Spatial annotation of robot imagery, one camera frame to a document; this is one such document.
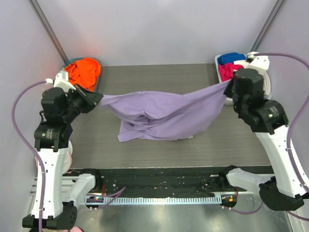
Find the lavender t-shirt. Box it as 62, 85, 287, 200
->
101, 82, 227, 142

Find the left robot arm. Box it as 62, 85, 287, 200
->
22, 85, 103, 231

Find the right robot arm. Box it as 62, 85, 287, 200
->
218, 69, 309, 211

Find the white t-shirt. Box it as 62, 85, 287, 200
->
234, 60, 271, 99

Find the grey laundry basket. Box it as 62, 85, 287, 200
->
215, 53, 272, 99

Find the pink t-shirt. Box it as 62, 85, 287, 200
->
218, 63, 244, 82

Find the orange t-shirt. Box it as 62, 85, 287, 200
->
64, 57, 101, 92

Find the blue t-shirt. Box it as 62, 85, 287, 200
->
217, 53, 246, 65

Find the teal laundry basket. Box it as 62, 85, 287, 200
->
63, 57, 102, 94

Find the white mesh hamper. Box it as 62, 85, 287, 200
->
38, 141, 73, 175

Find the pink cloth at bottom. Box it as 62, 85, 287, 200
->
70, 226, 84, 232

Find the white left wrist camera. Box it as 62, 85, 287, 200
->
45, 70, 76, 93

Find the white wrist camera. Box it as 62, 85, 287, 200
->
45, 70, 76, 93
246, 52, 270, 74

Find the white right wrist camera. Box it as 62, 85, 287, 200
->
246, 52, 270, 74

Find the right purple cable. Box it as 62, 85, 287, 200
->
225, 52, 309, 220

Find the white slotted cable duct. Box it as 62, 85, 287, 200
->
84, 195, 222, 206

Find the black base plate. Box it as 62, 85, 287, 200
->
72, 166, 273, 196

